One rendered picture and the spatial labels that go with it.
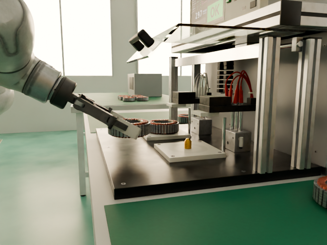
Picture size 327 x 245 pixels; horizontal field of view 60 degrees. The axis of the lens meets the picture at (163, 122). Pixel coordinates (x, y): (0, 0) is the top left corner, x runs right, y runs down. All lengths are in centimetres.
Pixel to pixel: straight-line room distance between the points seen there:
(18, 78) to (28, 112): 484
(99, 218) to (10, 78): 36
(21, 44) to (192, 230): 42
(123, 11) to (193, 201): 520
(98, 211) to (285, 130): 53
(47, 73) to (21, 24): 19
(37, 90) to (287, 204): 56
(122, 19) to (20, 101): 233
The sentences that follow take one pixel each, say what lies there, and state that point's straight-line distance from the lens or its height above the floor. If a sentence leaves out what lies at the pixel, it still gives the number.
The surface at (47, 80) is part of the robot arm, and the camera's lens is 70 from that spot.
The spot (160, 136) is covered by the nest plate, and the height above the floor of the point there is 78.
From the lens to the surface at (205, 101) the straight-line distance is 76.
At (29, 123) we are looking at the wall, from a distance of 555.
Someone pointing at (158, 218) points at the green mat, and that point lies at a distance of 47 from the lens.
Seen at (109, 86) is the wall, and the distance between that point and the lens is 544.
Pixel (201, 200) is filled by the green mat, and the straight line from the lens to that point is 54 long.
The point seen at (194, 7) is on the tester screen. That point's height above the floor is 121.
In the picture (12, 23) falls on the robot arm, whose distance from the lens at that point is 53.
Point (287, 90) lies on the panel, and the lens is 81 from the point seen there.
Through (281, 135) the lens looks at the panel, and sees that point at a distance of 84.
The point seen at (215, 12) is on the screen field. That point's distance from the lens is 92.
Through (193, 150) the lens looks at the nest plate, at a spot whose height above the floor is 78.
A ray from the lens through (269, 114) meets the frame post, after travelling 63.
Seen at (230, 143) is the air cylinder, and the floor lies 79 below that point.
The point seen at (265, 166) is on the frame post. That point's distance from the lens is 64.
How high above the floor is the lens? 97
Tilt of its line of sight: 9 degrees down
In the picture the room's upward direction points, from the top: straight up
